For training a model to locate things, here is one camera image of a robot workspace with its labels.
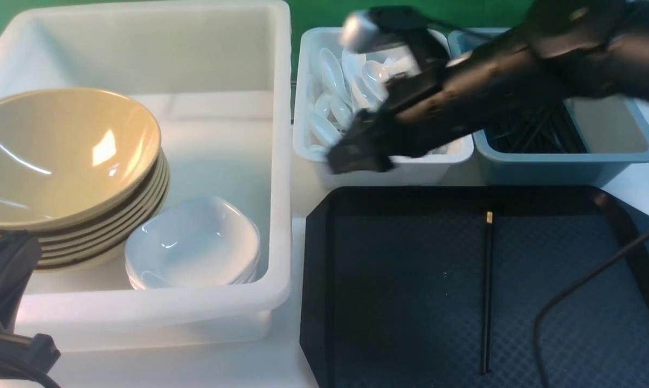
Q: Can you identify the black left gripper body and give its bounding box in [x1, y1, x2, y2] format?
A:
[0, 231, 61, 387]

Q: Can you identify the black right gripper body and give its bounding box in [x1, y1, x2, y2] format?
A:
[326, 1, 649, 175]

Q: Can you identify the tan noodle bowl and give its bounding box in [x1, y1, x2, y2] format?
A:
[0, 88, 161, 230]

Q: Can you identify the white dish tray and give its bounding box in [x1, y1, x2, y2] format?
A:
[124, 196, 261, 288]

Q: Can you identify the black chopstick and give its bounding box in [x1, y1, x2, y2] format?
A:
[480, 211, 494, 375]

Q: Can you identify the bottom stacked tan bowl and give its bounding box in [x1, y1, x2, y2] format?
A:
[33, 178, 171, 271]

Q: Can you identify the bundle of black chopsticks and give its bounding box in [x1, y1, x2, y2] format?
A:
[483, 101, 590, 154]

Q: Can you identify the blue-grey chopstick bin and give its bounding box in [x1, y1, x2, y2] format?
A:
[448, 28, 649, 188]

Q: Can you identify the white ceramic spoon left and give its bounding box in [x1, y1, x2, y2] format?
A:
[318, 47, 353, 107]

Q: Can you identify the white spoon bin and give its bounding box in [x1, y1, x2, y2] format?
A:
[293, 27, 474, 189]

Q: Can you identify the black serving tray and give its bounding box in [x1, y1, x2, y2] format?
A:
[300, 186, 649, 387]

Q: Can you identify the large white plastic tub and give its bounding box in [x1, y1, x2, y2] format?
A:
[0, 1, 292, 353]

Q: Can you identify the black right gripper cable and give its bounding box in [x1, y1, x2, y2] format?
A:
[534, 216, 649, 388]

